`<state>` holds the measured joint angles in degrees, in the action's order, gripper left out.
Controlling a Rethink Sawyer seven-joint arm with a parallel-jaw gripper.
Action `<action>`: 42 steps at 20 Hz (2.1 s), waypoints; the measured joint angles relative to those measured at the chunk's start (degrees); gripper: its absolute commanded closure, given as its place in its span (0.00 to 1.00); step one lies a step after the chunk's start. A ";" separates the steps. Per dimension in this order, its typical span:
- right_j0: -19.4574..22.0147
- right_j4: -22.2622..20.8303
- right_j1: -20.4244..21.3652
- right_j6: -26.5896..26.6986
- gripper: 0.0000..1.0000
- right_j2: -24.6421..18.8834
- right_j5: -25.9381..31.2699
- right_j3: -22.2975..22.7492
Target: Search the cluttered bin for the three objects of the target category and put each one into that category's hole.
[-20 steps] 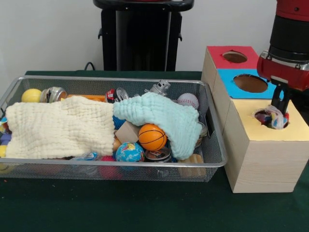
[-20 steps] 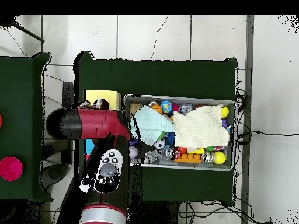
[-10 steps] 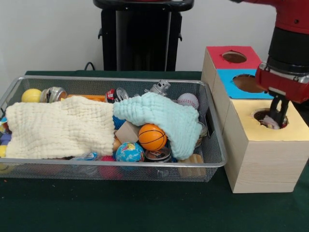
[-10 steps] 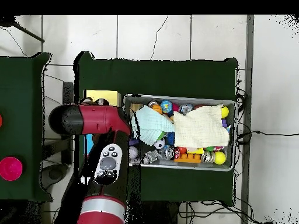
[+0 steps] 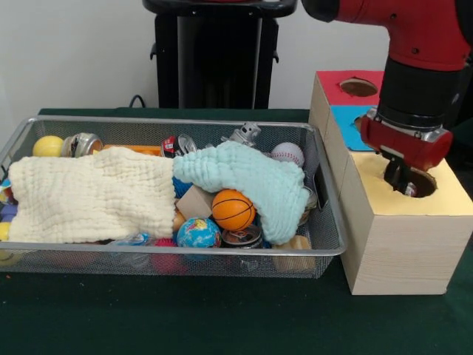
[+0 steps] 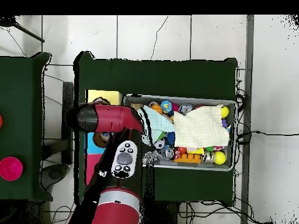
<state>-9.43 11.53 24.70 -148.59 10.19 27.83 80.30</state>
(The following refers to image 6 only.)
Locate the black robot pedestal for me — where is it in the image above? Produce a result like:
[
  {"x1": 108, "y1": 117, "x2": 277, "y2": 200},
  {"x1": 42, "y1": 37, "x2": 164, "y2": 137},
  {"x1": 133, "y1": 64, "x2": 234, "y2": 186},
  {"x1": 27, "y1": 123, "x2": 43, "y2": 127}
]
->
[{"x1": 151, "y1": 201, "x2": 180, "y2": 224}]

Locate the cream waffle cloth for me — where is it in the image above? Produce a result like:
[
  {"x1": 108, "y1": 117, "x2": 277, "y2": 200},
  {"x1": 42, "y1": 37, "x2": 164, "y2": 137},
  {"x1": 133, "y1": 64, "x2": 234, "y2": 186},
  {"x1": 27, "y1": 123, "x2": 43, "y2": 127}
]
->
[{"x1": 172, "y1": 104, "x2": 231, "y2": 149}]

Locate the wooden box with three holes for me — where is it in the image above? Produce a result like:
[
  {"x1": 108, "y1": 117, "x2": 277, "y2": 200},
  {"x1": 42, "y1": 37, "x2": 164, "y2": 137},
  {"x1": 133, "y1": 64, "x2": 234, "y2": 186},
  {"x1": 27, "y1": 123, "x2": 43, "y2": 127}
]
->
[{"x1": 84, "y1": 89, "x2": 123, "y2": 186}]

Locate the yellow ball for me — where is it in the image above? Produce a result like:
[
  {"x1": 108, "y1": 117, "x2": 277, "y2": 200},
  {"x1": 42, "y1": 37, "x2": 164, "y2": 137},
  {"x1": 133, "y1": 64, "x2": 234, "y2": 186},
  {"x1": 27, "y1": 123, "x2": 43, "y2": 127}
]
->
[{"x1": 213, "y1": 151, "x2": 227, "y2": 165}]

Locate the black stand pole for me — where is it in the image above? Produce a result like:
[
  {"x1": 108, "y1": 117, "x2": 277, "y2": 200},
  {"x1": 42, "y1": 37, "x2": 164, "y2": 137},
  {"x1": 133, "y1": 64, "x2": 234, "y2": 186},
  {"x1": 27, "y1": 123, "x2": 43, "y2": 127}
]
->
[{"x1": 0, "y1": 16, "x2": 46, "y2": 44}]

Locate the crushed silver drink can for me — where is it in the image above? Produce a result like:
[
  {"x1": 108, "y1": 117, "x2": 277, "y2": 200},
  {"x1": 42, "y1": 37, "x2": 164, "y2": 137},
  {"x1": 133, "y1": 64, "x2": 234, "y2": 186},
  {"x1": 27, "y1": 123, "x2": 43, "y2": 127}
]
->
[{"x1": 200, "y1": 150, "x2": 215, "y2": 164}]

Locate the green cloth side table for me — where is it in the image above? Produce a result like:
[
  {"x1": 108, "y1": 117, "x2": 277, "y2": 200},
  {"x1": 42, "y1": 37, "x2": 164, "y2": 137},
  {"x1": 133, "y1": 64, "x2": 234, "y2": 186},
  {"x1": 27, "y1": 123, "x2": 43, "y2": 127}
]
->
[{"x1": 0, "y1": 52, "x2": 52, "y2": 202}]

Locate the pink round disc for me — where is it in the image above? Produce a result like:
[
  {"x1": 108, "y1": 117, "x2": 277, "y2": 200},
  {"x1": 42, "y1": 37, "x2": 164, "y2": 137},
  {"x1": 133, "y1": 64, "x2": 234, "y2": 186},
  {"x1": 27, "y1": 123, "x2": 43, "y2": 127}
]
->
[{"x1": 0, "y1": 156, "x2": 23, "y2": 182}]

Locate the grey toy robot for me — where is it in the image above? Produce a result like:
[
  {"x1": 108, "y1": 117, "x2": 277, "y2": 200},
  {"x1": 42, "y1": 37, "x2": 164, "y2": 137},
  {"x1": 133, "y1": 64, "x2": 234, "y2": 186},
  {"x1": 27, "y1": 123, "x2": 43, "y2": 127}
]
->
[{"x1": 144, "y1": 149, "x2": 162, "y2": 165}]

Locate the mint waffle cloth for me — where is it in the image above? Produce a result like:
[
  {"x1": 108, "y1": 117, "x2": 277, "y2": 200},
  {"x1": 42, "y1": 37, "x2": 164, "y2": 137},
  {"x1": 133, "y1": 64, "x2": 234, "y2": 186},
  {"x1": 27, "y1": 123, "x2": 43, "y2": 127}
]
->
[{"x1": 137, "y1": 105, "x2": 175, "y2": 145}]

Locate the shallow clear mesh bin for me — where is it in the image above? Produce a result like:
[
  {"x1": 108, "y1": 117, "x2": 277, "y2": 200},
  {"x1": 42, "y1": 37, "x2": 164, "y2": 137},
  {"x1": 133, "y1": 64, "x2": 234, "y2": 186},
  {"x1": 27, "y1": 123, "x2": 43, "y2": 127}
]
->
[{"x1": 120, "y1": 94, "x2": 237, "y2": 172}]

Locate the orange toy basketball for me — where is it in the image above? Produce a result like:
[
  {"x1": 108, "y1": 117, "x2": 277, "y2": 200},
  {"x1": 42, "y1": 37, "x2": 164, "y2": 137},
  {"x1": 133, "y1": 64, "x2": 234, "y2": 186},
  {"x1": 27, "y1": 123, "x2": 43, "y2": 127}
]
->
[{"x1": 150, "y1": 103, "x2": 164, "y2": 115}]

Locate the small soccer ball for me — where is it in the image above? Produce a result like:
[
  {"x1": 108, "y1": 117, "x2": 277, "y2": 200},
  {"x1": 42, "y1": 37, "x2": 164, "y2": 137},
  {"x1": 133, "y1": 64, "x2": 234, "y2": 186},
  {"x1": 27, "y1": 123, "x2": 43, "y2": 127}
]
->
[{"x1": 153, "y1": 138, "x2": 166, "y2": 150}]

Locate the orange toy brick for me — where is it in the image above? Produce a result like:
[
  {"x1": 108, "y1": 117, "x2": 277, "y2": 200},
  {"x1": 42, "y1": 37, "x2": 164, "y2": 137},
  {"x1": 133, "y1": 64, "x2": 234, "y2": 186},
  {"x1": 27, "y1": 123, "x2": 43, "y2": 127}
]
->
[{"x1": 175, "y1": 152, "x2": 203, "y2": 163}]

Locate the blue globe ball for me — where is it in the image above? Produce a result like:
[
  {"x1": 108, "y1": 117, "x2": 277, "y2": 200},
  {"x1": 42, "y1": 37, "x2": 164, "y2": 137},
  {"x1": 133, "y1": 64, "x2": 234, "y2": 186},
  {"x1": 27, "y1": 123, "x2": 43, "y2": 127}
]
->
[{"x1": 161, "y1": 100, "x2": 173, "y2": 114}]

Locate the grey round base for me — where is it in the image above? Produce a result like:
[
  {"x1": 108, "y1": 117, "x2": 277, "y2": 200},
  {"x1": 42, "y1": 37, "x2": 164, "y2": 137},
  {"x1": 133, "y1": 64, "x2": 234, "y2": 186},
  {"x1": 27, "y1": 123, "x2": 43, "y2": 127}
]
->
[{"x1": 41, "y1": 163, "x2": 69, "y2": 190}]

